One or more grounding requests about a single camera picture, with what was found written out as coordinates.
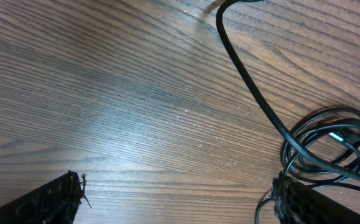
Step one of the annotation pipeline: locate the black USB cable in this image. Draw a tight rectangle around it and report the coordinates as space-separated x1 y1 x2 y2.
215 0 360 224

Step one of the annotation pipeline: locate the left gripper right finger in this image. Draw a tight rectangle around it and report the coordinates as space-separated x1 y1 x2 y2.
271 173 360 224

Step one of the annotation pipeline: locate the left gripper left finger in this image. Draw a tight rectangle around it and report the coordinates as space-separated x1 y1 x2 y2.
0 170 86 224

